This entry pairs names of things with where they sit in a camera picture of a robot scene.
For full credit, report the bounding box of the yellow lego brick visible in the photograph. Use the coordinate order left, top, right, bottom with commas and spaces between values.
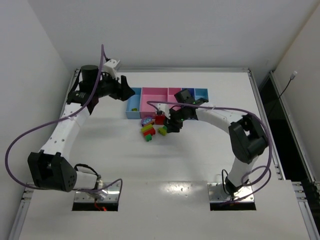
157, 127, 167, 136

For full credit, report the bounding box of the right light blue bin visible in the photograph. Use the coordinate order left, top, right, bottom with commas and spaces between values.
194, 88, 209, 102

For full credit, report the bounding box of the metal base plate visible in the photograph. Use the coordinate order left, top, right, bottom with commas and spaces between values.
73, 180, 122, 204
207, 181, 255, 203

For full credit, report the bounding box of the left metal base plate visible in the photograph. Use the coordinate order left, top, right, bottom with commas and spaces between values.
73, 180, 122, 204

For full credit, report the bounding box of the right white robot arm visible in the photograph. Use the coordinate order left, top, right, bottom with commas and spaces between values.
157, 89, 269, 196

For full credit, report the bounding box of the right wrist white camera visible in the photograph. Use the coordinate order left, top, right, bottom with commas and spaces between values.
155, 103, 171, 120

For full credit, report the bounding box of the periwinkle blue bin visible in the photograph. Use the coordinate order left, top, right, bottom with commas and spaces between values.
181, 88, 196, 104

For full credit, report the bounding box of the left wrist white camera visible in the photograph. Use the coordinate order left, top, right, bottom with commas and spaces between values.
103, 59, 121, 79

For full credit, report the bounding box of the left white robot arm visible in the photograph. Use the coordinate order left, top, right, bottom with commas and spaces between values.
27, 59, 135, 193

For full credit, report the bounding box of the multicolour stacked lego block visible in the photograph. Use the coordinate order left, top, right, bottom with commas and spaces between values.
140, 124, 156, 137

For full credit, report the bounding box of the wrist white camera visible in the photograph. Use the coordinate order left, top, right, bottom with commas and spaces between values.
103, 59, 121, 79
155, 103, 171, 120

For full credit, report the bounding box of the red round lego piece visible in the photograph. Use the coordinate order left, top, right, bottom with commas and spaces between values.
154, 114, 166, 125

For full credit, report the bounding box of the black wall cable with plug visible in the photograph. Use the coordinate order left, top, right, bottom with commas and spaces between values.
273, 70, 298, 101

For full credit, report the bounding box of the small green lego brick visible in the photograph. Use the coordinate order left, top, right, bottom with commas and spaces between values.
144, 134, 152, 142

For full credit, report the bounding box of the white front board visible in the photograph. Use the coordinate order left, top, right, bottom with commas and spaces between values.
20, 180, 309, 240

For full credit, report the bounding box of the pink divided tray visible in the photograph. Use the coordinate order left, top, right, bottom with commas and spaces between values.
140, 87, 182, 119

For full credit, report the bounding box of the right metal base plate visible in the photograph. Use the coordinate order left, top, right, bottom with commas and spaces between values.
207, 181, 255, 203

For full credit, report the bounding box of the purple flower lego piece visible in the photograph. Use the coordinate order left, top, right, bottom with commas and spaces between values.
141, 116, 155, 127

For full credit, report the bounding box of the left light blue bin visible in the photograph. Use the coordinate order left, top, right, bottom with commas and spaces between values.
125, 87, 142, 119

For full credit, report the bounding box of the light blue bin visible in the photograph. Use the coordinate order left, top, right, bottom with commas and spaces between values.
125, 87, 142, 119
194, 88, 209, 102

